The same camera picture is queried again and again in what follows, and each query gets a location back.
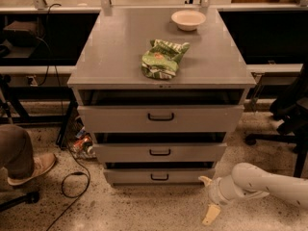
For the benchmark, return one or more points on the crushed cans trash pile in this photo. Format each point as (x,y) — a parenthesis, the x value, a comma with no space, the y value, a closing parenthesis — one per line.
(83,146)

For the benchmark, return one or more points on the black chair base left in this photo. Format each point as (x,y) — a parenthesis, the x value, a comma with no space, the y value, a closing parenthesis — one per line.
(28,198)

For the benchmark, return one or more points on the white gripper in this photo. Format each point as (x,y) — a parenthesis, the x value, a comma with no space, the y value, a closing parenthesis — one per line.
(214,192)

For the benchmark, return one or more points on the green chip bag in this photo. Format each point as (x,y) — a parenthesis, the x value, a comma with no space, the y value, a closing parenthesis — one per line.
(161,61)

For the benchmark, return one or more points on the white bowl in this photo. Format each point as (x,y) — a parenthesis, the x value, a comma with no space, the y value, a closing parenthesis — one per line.
(188,20)

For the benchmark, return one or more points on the grey drawer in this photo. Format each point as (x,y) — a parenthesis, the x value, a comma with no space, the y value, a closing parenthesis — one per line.
(158,152)
(156,176)
(161,119)

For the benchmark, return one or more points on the grey middle drawer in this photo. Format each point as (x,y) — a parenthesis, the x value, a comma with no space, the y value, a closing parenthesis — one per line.
(158,152)

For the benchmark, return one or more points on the grey top drawer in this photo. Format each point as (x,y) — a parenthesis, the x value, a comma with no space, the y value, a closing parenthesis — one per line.
(161,119)

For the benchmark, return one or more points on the tan shoe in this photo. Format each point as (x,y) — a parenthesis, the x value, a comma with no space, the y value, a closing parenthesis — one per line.
(37,167)

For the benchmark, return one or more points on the dark box under bench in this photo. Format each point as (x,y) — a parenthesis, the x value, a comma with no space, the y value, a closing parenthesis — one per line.
(22,33)

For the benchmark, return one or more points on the black table leg frame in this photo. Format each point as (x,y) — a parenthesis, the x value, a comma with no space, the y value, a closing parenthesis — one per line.
(11,99)

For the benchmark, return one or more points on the grey drawer cabinet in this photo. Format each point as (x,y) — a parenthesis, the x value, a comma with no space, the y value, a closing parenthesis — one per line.
(212,72)

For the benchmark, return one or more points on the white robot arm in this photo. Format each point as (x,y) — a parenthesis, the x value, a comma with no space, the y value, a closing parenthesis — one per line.
(247,181)

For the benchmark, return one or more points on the black office chair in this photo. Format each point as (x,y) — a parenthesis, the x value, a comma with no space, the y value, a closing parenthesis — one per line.
(291,106)

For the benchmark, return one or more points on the grey bottom drawer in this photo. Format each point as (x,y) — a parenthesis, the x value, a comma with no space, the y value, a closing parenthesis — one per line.
(156,176)

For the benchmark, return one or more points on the person leg brown trousers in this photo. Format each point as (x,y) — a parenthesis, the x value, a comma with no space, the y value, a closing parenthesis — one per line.
(16,151)

